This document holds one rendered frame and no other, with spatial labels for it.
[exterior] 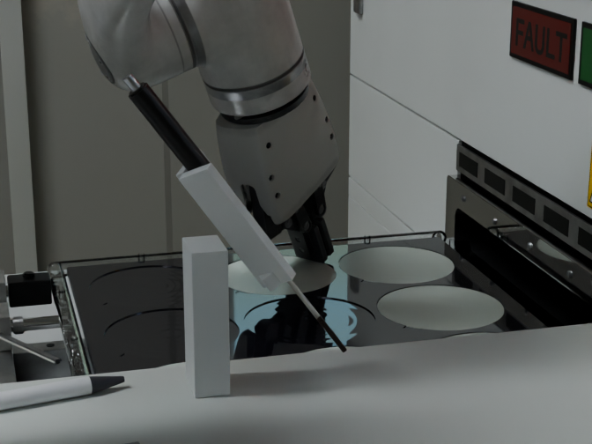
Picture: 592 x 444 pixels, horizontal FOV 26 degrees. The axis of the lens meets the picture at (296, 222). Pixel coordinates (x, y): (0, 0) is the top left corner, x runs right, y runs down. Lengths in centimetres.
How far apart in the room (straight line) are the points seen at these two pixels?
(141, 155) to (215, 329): 175
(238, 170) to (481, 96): 27
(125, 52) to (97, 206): 154
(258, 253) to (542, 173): 45
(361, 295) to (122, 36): 30
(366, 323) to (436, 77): 39
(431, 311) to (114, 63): 31
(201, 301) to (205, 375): 4
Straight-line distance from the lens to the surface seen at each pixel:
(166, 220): 248
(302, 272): 110
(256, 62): 98
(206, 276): 69
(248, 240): 69
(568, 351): 79
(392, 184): 146
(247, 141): 101
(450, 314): 102
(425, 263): 113
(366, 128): 154
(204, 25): 95
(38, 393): 71
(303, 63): 101
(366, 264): 112
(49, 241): 247
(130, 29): 90
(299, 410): 70
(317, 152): 107
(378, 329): 98
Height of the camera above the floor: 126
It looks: 17 degrees down
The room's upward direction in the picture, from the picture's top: straight up
